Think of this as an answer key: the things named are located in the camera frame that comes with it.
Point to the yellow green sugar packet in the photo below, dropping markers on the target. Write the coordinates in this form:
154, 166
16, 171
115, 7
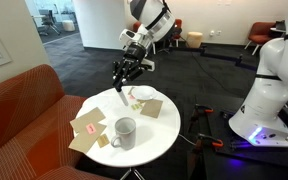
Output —
137, 106

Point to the white ceramic plate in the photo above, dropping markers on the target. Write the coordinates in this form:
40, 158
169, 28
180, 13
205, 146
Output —
143, 92

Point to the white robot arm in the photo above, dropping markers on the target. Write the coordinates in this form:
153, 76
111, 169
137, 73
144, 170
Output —
156, 23

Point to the orange black clamp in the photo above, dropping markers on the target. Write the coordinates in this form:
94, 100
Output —
199, 111
195, 160

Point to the red chair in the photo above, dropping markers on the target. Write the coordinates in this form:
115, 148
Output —
260, 33

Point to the beige round ottoman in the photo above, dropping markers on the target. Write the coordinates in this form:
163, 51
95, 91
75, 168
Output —
194, 39

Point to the tan sugar packet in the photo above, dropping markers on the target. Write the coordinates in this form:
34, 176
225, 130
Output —
103, 140

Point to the brown napkin under plate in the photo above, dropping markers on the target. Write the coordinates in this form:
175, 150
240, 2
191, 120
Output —
130, 91

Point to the large brown paper napkin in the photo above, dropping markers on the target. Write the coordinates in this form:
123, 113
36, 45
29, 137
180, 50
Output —
152, 108

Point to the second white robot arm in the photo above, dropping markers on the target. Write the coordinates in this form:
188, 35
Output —
257, 119

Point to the round white table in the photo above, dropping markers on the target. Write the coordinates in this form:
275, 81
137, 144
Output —
139, 130

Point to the white ceramic mug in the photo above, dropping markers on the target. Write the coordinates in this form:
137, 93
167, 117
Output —
125, 137

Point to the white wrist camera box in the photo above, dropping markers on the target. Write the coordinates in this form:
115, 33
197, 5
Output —
128, 35

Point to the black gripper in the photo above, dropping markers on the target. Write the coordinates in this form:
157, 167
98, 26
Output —
136, 50

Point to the red orange sofa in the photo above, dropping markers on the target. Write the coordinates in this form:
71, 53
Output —
35, 130

